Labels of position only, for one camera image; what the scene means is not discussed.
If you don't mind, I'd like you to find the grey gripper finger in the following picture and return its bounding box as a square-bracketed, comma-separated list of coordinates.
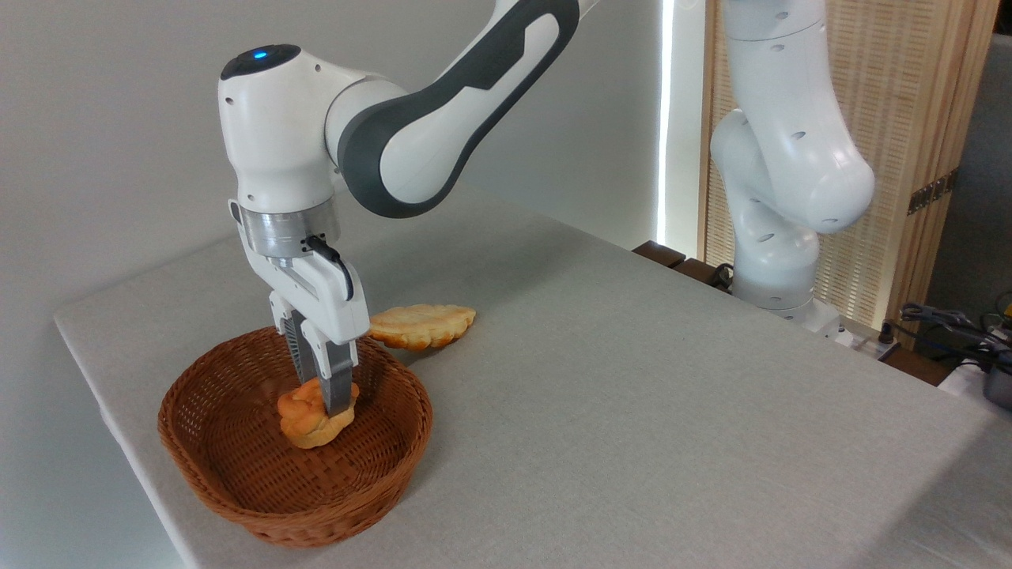
[269, 291, 317, 386]
[303, 320, 358, 417]

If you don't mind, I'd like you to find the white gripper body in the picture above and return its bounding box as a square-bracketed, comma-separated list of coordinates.
[229, 200, 371, 345]

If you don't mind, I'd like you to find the round orange bread roll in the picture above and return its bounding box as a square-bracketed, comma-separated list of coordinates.
[277, 377, 361, 450]

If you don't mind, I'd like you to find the flat golden bread slice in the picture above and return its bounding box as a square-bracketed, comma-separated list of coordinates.
[368, 303, 478, 351]

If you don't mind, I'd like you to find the brown wicker basket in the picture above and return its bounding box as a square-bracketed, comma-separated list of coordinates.
[157, 326, 434, 549]

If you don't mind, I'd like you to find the dark wooden block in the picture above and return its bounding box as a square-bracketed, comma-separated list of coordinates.
[632, 240, 687, 269]
[672, 257, 733, 295]

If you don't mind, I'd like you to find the brass screen hinge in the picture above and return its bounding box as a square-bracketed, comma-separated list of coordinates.
[908, 168, 960, 216]

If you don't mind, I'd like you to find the wooden slatted folding screen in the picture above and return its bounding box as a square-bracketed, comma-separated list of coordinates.
[697, 0, 1001, 333]

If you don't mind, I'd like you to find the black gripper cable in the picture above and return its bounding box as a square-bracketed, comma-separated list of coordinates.
[303, 235, 355, 303]

